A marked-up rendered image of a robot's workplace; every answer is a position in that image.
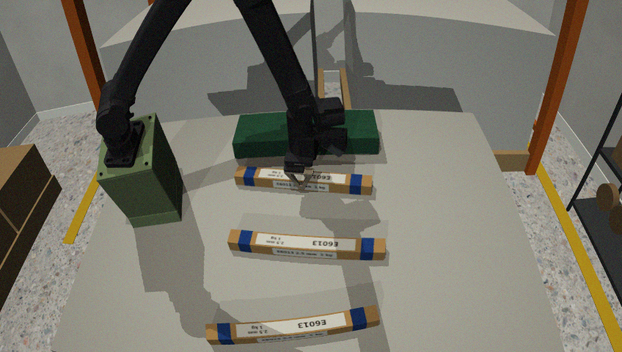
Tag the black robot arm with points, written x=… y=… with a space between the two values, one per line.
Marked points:
x=123 y=138

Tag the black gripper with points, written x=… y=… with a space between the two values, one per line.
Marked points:
x=292 y=157

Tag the tan cardboard pack with blue bands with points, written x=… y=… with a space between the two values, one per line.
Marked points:
x=292 y=329
x=320 y=181
x=307 y=246

